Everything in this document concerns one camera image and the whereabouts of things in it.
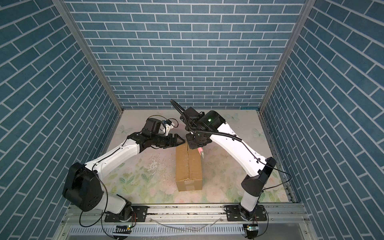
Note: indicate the right controller board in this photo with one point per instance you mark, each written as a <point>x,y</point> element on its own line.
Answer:
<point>251,230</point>

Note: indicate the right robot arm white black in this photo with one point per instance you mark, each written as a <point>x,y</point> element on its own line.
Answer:
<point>212,127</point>

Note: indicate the left controller board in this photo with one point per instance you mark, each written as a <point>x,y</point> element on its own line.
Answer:
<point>122,232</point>

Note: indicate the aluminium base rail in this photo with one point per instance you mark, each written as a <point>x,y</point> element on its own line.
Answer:
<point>201,214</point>

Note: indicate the pink utility knife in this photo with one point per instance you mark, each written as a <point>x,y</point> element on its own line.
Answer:
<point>201,152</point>

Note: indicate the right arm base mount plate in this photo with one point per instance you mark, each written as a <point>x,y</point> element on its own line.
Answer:
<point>244,213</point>

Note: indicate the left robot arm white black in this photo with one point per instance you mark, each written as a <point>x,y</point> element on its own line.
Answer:
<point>84,185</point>

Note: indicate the controller board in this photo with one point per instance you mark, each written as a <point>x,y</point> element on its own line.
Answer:
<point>122,232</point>
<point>251,230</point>

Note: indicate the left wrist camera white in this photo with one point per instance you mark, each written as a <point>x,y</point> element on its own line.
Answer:
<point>168,125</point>

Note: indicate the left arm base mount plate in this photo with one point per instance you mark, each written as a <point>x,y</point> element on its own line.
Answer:
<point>131,214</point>

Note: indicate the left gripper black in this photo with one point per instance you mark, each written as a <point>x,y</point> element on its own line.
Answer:
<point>174,141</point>

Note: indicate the brown cardboard express box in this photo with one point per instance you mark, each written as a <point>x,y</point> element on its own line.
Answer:
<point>189,175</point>

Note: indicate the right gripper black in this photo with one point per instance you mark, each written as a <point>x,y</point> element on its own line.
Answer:
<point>191,144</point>

